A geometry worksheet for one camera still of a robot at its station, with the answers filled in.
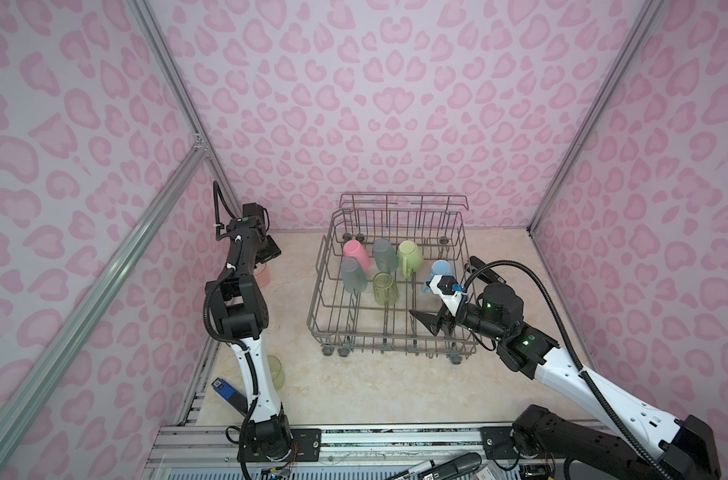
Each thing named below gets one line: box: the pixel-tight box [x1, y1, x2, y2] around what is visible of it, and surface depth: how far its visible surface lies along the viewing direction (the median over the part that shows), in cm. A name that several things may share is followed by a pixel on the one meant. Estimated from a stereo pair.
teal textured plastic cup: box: [373, 238, 399, 273], surface depth 102 cm
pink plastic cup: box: [344, 239, 370, 274], surface depth 100 cm
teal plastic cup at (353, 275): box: [341, 256, 368, 294], surface depth 97 cm
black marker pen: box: [386, 452, 482, 480], surface depth 70 cm
